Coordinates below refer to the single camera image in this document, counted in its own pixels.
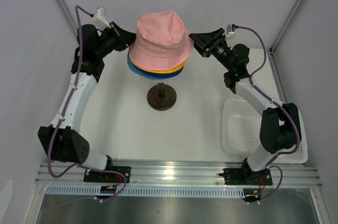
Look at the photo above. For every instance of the yellow bucket hat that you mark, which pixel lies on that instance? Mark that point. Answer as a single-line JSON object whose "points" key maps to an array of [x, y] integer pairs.
{"points": [[172, 70]]}

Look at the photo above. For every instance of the white plastic basket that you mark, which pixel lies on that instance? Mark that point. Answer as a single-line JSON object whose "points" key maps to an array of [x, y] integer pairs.
{"points": [[240, 133]]}

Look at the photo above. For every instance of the pink bucket hat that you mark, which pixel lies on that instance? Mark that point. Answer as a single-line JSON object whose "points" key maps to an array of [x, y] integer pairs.
{"points": [[162, 41]]}

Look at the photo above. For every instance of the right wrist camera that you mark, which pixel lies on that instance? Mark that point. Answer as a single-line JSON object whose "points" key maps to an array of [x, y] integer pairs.
{"points": [[230, 31]]}

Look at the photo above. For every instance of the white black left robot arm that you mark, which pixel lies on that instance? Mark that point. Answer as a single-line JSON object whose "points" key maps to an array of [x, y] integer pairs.
{"points": [[61, 139]]}

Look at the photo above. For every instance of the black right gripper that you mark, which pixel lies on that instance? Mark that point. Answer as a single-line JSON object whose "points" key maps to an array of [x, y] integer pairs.
{"points": [[208, 41]]}

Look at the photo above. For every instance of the mannequin head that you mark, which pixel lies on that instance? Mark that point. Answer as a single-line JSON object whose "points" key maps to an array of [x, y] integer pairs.
{"points": [[161, 96]]}

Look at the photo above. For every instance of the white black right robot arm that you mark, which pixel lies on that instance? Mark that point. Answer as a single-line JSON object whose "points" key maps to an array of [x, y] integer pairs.
{"points": [[280, 129]]}

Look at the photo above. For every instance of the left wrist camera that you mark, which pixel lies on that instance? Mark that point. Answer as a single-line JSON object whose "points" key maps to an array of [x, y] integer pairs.
{"points": [[99, 19]]}

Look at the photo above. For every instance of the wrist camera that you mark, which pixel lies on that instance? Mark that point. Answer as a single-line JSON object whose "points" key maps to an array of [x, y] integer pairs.
{"points": [[230, 31], [99, 19]]}

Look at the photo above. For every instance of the light blue bucket hat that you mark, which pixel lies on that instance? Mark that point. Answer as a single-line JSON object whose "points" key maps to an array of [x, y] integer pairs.
{"points": [[152, 75]]}

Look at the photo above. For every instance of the aluminium right corner post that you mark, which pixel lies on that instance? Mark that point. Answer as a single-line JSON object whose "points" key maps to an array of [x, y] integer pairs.
{"points": [[291, 17]]}

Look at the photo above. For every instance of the white slotted cable duct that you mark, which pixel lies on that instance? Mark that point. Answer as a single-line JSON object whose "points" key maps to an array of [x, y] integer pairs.
{"points": [[150, 191]]}

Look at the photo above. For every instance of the aluminium front rail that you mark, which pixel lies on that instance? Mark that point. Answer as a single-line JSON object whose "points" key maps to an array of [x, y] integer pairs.
{"points": [[184, 174]]}

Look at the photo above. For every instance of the dark blue bucket hat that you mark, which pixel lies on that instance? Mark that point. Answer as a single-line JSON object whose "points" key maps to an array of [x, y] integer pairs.
{"points": [[159, 74]]}

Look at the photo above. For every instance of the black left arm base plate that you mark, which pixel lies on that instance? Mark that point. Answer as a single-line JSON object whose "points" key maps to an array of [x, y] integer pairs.
{"points": [[104, 177]]}

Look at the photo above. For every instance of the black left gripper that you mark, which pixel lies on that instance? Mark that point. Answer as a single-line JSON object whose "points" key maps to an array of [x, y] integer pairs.
{"points": [[124, 38]]}

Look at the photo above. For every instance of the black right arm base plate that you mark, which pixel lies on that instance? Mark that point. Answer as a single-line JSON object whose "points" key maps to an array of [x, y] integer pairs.
{"points": [[239, 176]]}

